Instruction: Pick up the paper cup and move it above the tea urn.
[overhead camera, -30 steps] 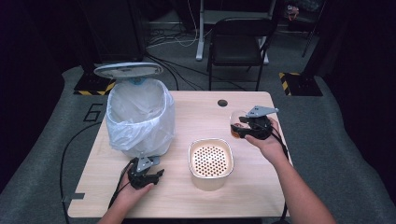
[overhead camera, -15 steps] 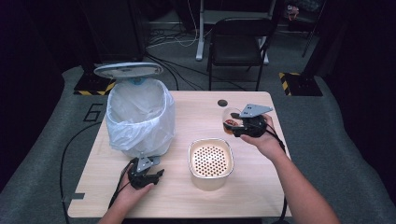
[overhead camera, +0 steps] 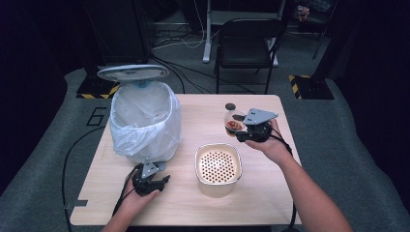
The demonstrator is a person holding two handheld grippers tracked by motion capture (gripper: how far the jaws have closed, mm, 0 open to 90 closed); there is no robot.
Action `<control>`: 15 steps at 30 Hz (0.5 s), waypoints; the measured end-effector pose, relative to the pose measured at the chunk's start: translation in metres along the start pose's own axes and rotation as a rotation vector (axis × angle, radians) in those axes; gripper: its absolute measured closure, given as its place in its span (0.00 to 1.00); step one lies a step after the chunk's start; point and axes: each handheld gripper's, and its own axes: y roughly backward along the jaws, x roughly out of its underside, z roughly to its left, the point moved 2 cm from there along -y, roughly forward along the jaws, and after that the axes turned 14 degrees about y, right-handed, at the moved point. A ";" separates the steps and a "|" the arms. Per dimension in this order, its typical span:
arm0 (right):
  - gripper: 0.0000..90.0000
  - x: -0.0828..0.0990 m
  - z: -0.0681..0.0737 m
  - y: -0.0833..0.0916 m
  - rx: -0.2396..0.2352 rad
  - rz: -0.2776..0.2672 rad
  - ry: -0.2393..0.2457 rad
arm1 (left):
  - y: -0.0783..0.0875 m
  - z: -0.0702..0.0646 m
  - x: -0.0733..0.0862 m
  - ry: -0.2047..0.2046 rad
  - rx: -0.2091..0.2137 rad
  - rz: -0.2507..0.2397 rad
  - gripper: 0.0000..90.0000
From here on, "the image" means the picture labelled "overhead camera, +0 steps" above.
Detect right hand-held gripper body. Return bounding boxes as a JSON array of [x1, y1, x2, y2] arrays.
[[242, 107, 279, 143]]

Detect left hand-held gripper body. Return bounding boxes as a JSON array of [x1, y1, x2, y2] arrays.
[[132, 158, 167, 196]]

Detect clear plastic cup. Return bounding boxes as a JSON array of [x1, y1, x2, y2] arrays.
[[223, 109, 249, 138]]

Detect red date slices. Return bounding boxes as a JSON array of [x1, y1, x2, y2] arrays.
[[225, 120, 243, 131]]

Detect cream perforated strainer container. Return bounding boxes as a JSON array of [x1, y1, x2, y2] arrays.
[[193, 142, 244, 198]]

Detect white trash bin with bag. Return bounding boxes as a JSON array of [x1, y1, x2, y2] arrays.
[[108, 80, 183, 164]]

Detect person's left hand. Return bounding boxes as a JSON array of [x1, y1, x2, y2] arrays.
[[120, 179, 161, 215]]

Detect person's right hand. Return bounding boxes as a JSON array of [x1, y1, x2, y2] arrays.
[[245, 119, 294, 166]]

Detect black folding chair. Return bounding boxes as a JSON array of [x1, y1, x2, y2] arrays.
[[214, 17, 284, 95]]

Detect black cabinet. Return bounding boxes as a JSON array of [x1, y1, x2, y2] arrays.
[[80, 0, 153, 66]]

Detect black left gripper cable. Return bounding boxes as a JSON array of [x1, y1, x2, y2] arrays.
[[111, 165, 143, 217]]

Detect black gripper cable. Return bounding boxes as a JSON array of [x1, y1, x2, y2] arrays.
[[111, 165, 143, 217], [270, 128, 303, 232]]

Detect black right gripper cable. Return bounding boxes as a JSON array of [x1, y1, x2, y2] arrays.
[[270, 128, 303, 232]]

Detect black base plate striped edge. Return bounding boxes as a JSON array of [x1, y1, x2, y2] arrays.
[[75, 75, 121, 100], [288, 74, 336, 101]]

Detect black floor cable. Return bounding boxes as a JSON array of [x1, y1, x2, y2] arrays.
[[62, 125, 107, 232]]

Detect white desk frame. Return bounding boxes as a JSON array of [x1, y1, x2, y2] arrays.
[[202, 0, 288, 68]]

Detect white floor cable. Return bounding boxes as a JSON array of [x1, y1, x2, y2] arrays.
[[151, 0, 208, 51]]

